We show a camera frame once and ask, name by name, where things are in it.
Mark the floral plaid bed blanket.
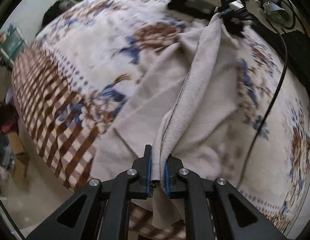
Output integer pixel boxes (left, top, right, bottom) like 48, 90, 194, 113
12, 0, 310, 239

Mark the folded black garment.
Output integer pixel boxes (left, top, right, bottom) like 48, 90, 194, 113
167, 0, 215, 20

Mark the black cable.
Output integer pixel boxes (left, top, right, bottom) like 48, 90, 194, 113
236, 0, 303, 188

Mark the dark clothes pile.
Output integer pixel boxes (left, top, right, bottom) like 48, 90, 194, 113
37, 0, 76, 35

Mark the beige long sleeve shirt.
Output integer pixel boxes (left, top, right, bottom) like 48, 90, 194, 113
91, 14, 239, 229

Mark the teal storage rack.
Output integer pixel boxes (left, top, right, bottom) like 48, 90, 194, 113
0, 24, 28, 67

